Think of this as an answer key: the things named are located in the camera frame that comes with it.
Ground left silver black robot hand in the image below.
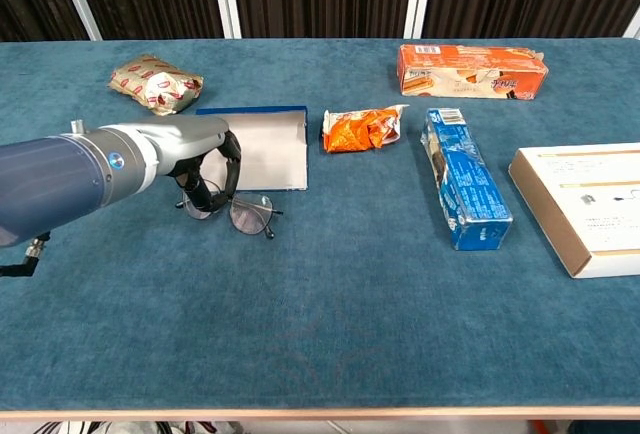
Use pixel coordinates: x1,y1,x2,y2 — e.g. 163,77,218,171
144,114,243,214

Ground white and blue box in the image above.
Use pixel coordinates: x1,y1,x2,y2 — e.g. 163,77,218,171
195,105,310,192

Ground wire-frame eyeglasses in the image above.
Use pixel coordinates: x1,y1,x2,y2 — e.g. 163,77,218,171
174,178,284,240

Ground orange cardboard biscuit box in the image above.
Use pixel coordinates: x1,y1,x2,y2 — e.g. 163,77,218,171
396,43,550,101

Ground blue snack package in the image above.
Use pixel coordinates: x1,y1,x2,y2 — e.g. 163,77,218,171
419,107,515,252

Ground flat white product box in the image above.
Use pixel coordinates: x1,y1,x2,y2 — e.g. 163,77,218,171
508,142,640,280

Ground gold snack pack red print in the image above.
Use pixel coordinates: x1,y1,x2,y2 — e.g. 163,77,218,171
107,54,205,119

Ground crumpled orange snack bag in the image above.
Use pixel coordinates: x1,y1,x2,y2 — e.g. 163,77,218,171
321,103,410,154

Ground teal table cloth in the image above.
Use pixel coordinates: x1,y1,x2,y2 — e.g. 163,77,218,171
0,37,640,413

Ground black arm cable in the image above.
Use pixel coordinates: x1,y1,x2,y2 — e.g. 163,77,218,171
0,232,52,278

